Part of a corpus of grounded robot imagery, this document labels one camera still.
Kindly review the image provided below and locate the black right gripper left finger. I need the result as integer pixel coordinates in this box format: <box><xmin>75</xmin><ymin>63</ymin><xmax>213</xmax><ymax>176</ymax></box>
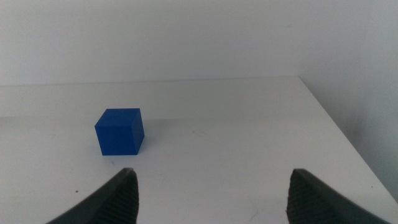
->
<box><xmin>46</xmin><ymin>167</ymin><xmax>139</xmax><ymax>224</ymax></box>

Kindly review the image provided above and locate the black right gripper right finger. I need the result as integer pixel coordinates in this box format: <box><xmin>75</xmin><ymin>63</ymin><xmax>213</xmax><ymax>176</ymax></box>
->
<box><xmin>285</xmin><ymin>168</ymin><xmax>391</xmax><ymax>224</ymax></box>

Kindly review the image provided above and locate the blue cube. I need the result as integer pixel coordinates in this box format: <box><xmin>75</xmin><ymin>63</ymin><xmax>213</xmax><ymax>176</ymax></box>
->
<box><xmin>94</xmin><ymin>108</ymin><xmax>146</xmax><ymax>156</ymax></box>

